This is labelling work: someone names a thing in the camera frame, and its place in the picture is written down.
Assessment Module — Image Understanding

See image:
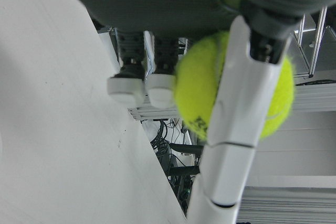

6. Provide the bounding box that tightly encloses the grey white left robot hand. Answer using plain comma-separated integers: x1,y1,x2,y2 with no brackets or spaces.
65,0,336,224

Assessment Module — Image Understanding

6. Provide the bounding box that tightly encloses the yellow-green tennis ball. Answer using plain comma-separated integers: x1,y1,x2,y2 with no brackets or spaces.
173,0,295,141

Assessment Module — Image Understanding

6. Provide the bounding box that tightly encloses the aluminium table edge rail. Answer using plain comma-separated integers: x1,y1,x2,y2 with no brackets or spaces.
127,104,182,120

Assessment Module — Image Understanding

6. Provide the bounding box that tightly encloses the black cable bundle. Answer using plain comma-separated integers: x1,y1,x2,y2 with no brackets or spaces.
141,118,203,216

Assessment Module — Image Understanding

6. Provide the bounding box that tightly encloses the aluminium profile frame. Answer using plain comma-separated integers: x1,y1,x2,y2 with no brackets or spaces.
293,5,336,79

